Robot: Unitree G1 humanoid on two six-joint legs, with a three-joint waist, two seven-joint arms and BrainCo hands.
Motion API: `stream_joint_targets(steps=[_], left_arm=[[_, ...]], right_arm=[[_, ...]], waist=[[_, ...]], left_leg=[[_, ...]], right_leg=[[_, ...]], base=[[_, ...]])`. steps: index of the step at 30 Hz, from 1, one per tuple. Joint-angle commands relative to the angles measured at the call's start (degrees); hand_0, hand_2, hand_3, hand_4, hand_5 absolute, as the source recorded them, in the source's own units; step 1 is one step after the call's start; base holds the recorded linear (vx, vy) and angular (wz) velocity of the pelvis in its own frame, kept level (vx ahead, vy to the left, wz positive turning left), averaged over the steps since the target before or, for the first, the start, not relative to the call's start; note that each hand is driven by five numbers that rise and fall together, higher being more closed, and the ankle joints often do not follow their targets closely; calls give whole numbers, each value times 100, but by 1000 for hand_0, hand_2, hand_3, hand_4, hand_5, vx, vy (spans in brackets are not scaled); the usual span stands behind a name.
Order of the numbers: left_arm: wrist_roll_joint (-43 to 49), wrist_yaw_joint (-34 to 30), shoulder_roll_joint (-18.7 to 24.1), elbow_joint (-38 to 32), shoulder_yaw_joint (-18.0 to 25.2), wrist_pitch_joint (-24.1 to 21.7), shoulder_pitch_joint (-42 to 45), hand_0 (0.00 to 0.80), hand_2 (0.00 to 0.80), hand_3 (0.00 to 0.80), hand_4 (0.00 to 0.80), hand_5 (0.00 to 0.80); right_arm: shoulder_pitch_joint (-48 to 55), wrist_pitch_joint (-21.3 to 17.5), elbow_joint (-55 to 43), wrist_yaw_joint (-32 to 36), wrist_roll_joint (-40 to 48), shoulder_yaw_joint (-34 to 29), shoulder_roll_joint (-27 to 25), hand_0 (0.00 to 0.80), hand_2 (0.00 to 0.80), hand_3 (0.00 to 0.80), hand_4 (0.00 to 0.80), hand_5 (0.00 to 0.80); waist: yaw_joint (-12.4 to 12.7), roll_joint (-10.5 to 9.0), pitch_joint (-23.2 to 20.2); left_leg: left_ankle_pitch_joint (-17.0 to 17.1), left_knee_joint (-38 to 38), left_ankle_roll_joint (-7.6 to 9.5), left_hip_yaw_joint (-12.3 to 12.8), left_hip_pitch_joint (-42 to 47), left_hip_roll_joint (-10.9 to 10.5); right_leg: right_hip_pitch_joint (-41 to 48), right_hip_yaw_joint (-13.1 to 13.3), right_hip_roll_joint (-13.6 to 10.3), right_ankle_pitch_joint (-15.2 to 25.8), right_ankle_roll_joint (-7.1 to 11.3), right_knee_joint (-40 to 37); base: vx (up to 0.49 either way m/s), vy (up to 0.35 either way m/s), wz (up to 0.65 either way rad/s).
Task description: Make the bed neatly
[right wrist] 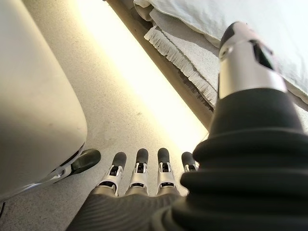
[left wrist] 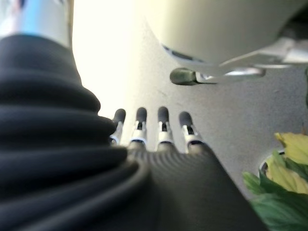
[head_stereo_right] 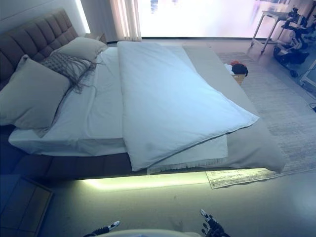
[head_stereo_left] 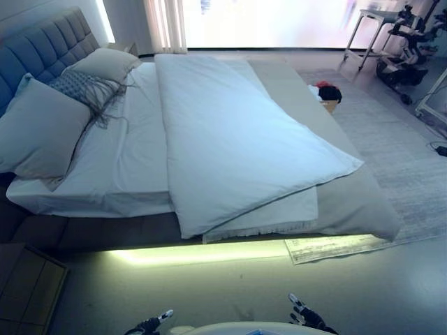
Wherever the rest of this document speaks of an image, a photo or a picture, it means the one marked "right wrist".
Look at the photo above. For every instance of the right silver robot leg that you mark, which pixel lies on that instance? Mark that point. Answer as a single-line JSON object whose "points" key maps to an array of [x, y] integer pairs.
{"points": [[33, 101]]}

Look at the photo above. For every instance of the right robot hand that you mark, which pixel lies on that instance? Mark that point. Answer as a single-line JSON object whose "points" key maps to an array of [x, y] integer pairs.
{"points": [[240, 168]]}

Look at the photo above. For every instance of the white duvet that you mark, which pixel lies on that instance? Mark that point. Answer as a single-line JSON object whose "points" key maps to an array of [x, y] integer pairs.
{"points": [[216, 16]]}

